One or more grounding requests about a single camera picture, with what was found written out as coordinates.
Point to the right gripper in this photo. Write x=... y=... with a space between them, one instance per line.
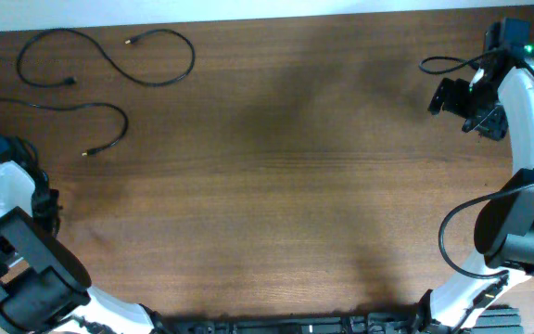
x=448 y=101

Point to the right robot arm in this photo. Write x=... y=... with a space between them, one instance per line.
x=497 y=103

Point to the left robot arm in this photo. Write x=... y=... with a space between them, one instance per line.
x=44 y=288

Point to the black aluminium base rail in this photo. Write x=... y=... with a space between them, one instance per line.
x=295 y=325

